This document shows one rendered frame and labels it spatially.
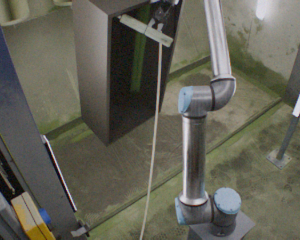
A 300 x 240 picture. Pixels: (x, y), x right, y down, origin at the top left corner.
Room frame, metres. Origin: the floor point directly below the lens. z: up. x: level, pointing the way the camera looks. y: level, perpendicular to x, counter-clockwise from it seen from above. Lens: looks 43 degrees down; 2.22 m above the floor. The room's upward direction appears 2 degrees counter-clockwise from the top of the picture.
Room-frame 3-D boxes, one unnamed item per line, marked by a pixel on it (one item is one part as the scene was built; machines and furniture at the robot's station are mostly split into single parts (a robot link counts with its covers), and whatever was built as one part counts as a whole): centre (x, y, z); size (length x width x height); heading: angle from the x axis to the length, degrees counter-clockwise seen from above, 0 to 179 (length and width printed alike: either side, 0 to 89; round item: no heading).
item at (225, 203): (0.78, -0.38, 0.83); 0.17 x 0.15 x 0.18; 93
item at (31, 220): (0.37, 0.34, 1.42); 0.12 x 0.06 x 0.26; 36
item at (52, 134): (2.69, 0.13, 0.11); 2.70 x 0.02 x 0.13; 126
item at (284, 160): (1.72, -1.26, 0.01); 0.20 x 0.20 x 0.01; 36
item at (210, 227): (0.78, -0.39, 0.69); 0.19 x 0.19 x 0.10
